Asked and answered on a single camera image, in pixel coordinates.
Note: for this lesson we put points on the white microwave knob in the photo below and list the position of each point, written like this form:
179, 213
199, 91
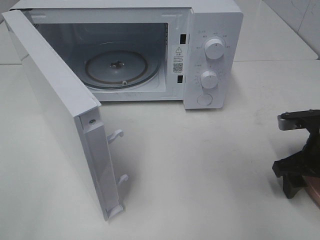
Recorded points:
214, 48
209, 79

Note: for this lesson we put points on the white microwave oven body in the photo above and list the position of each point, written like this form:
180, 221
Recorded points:
174, 31

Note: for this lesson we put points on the upper white microwave knob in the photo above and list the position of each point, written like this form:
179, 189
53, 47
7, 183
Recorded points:
214, 48

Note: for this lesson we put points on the lower white microwave knob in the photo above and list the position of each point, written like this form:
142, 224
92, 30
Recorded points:
209, 79

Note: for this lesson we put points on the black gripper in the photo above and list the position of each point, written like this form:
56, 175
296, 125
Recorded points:
303, 163

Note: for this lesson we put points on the pink round plate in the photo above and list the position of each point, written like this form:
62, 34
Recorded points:
313, 188

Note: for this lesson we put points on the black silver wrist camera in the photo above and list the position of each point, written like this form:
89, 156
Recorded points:
297, 120

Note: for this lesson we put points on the round white door-release button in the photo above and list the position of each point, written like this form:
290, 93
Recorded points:
205, 99

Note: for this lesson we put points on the white microwave door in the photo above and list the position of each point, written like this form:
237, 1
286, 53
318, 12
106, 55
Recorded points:
71, 111

